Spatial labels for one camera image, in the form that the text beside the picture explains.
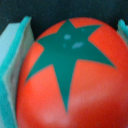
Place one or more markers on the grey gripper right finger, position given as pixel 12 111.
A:
pixel 123 28

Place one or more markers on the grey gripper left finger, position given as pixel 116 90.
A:
pixel 15 42

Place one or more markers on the red toy tomato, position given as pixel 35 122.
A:
pixel 75 75

